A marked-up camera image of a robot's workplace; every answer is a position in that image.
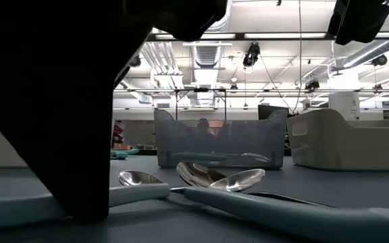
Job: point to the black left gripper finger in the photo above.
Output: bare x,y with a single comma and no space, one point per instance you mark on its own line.
63,135

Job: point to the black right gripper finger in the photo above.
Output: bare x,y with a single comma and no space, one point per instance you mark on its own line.
363,20
338,18

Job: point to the plain metal spoon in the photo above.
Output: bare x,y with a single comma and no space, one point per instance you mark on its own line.
241,180

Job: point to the red and white object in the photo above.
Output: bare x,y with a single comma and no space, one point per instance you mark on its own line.
117,132

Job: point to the fluorescent ceiling light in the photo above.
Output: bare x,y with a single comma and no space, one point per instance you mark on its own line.
282,35
194,36

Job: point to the white pillar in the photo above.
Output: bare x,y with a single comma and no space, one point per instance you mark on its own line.
346,101

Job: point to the black horizontal crossbeam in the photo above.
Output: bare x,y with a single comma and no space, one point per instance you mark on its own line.
240,35

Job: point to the white ceiling pipes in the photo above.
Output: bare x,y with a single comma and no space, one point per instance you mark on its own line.
162,57

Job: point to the grey translucent plastic bin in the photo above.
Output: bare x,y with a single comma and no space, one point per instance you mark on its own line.
167,135

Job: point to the black computer monitor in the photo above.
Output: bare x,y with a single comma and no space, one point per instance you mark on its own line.
268,110

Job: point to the silver ventilation duct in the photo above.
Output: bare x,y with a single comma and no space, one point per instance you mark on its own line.
366,52
208,55

